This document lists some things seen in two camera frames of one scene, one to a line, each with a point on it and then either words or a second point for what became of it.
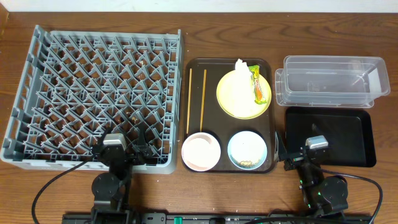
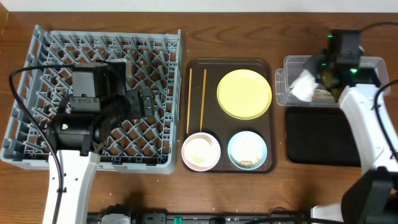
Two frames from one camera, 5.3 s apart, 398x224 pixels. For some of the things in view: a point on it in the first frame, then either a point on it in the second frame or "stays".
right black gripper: (283, 155) -> (314, 63)
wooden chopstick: (189, 100) stays
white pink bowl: (201, 152) stays
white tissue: (243, 94) -> (304, 86)
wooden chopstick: (203, 99) stays
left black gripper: (125, 154) -> (146, 102)
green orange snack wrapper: (259, 96) -> (322, 95)
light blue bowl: (247, 150) stays
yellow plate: (225, 94) stays
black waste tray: (349, 133) stays
